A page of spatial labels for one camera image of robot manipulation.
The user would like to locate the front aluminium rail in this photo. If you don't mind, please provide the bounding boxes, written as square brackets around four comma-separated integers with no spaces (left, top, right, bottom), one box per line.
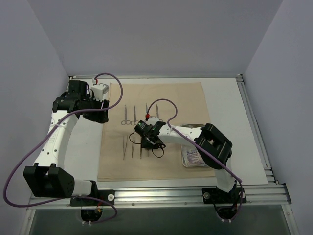
[27,184,291,209]

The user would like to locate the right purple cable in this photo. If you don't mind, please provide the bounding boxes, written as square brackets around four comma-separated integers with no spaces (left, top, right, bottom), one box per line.
[144,98,246,220]

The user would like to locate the metal instrument tray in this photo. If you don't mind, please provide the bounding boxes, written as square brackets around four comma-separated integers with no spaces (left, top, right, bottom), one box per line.
[181,124,213,169]

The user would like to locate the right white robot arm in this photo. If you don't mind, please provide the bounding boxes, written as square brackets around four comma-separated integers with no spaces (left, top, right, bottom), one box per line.
[134,120,242,202]

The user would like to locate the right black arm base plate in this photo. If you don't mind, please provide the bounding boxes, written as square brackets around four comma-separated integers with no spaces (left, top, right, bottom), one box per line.
[202,186,241,204]

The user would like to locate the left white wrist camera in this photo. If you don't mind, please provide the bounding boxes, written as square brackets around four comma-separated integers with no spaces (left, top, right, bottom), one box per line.
[91,79,109,101]

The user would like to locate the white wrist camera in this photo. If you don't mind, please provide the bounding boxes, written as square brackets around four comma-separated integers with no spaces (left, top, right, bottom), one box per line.
[91,79,109,101]
[145,114,162,125]

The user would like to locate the purple printed sterile packet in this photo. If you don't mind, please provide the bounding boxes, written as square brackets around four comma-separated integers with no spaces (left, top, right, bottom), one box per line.
[181,146,204,167]

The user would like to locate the surgical scissors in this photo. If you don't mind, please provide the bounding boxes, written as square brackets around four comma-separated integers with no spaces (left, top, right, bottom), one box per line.
[121,105,131,126]

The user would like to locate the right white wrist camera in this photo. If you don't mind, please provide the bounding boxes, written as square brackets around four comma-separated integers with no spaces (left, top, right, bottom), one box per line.
[145,114,162,125]

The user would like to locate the purple cable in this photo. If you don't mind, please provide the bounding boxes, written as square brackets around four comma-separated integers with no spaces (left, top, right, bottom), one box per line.
[4,72,123,224]
[144,98,246,220]

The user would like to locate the right side aluminium rail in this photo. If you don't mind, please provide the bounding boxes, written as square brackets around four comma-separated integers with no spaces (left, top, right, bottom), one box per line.
[236,74,279,185]

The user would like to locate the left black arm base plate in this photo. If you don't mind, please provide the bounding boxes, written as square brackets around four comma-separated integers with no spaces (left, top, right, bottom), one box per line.
[70,189,115,207]

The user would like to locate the surgical forceps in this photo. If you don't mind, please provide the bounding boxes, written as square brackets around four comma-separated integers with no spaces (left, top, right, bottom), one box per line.
[123,135,128,160]

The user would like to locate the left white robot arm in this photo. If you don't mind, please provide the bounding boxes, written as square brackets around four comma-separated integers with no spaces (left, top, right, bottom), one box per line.
[23,80,109,205]

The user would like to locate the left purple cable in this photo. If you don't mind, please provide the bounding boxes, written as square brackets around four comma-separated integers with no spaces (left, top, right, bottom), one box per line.
[4,72,123,224]

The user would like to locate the beige cloth wrap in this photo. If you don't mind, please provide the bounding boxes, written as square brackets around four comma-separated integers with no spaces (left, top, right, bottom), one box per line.
[97,82,215,182]

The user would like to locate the aluminium rail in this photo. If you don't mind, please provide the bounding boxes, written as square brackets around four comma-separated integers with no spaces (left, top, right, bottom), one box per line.
[27,184,291,209]
[236,74,279,185]

